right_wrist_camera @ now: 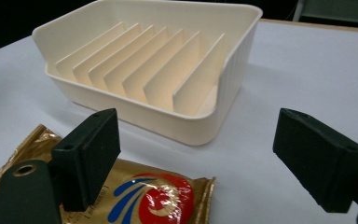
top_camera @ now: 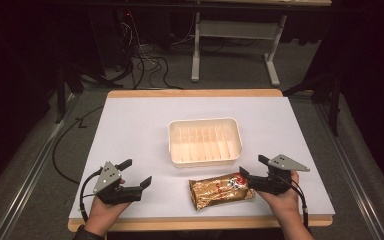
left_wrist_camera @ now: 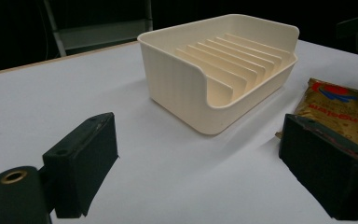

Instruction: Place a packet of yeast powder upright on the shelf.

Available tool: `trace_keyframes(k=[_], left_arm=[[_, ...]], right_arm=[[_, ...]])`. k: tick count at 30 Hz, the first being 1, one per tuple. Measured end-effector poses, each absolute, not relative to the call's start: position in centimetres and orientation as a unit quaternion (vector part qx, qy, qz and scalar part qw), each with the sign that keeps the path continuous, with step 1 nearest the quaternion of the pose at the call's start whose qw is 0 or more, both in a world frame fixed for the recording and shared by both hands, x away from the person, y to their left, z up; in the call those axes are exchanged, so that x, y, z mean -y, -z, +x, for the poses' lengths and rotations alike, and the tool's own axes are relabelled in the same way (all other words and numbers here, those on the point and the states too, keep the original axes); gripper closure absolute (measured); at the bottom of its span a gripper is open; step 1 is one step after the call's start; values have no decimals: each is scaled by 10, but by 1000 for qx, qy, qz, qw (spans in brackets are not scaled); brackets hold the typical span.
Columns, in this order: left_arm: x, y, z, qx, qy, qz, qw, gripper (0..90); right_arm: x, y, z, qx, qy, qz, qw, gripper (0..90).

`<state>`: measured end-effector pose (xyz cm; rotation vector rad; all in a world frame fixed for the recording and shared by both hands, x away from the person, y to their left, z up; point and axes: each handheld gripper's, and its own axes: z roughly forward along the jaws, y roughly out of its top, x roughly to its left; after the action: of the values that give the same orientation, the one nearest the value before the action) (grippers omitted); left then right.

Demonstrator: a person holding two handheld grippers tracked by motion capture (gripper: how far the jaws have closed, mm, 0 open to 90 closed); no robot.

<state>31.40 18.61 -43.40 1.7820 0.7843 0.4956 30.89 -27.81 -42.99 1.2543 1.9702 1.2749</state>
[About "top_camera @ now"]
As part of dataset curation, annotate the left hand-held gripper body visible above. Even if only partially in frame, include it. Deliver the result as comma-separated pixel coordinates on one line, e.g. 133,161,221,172
93,161,145,206

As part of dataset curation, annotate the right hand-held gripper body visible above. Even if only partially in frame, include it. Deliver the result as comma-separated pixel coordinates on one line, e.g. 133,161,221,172
247,154,311,196

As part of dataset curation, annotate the golden snack packet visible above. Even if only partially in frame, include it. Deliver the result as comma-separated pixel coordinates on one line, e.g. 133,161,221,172
188,172,257,212

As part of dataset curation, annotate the white plastic basket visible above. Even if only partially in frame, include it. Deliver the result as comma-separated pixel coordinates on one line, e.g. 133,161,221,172
168,117,243,169

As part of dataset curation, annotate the person's right hand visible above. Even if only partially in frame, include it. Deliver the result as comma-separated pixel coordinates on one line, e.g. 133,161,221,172
255,170,304,222

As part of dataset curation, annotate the person's left hand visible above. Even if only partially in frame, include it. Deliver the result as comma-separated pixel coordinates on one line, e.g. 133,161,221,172
83,179,132,237

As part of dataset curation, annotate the white table cover sheet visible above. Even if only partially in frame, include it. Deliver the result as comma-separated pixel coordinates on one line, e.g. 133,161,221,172
68,96,336,220

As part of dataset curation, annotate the black stand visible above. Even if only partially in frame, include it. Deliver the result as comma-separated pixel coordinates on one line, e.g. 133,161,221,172
282,69,344,138
54,62,125,125

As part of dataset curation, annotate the wooden table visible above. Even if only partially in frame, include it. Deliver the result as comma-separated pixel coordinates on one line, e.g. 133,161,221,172
67,88,334,234

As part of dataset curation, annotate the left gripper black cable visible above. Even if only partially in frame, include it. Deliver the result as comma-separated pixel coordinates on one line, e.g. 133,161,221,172
78,167,105,223

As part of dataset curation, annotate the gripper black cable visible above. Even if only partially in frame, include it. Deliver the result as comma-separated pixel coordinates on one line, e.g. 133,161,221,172
273,173,313,234
78,167,105,223

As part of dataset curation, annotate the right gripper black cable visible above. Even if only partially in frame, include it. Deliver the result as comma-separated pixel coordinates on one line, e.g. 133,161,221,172
273,173,313,234

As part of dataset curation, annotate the black floor cable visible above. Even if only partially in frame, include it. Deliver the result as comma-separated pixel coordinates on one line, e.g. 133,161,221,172
51,104,105,186

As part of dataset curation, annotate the metal floor rail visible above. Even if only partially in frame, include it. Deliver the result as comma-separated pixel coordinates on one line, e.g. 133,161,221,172
313,99,384,240
0,93,81,240

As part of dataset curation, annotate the tangle of cables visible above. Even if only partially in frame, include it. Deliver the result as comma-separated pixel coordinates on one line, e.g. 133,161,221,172
113,9,185,91

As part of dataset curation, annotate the white metal desk frame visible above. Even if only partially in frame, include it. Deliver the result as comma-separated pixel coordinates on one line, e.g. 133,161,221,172
190,0,333,88

